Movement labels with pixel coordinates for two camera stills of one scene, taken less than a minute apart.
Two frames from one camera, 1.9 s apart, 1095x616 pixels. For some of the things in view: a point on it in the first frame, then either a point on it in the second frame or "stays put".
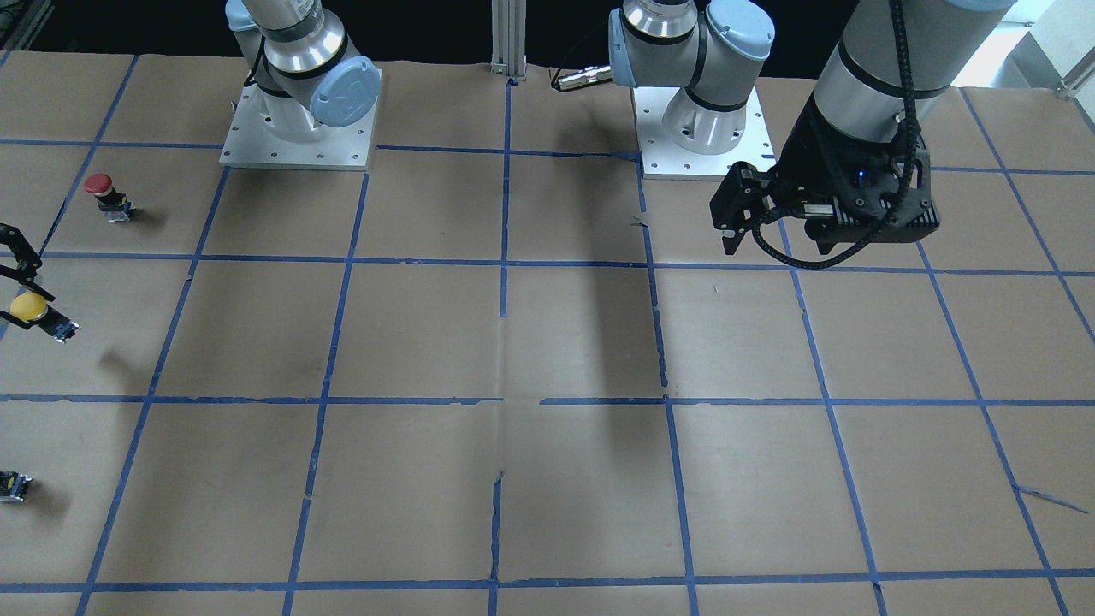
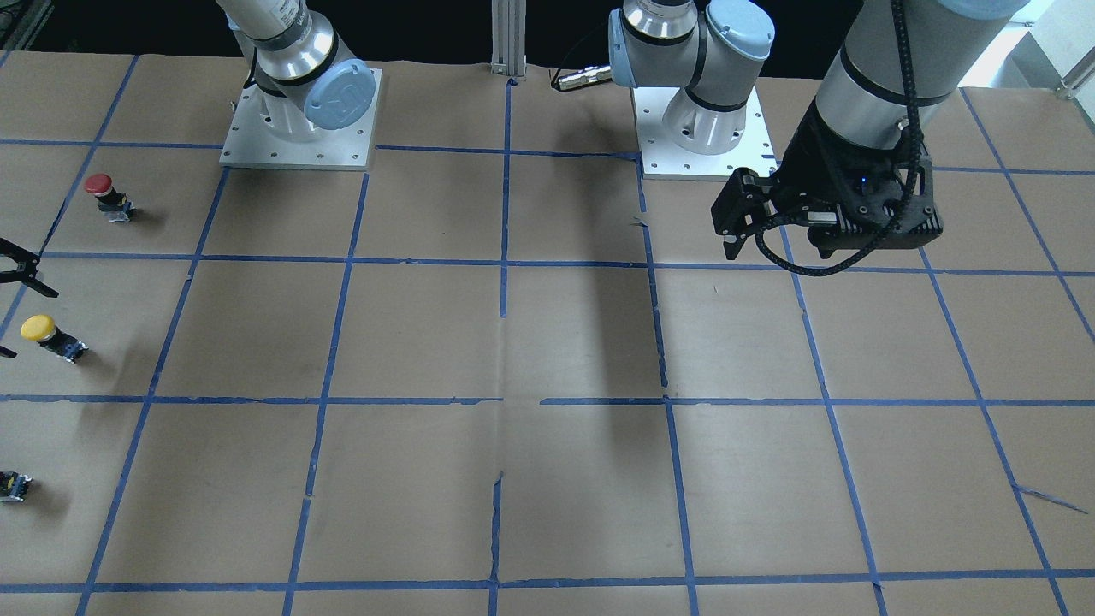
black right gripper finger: [14, 275] stays put
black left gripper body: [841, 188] stays put
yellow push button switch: [30, 307] → [43, 328]
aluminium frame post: [509, 38] stays put
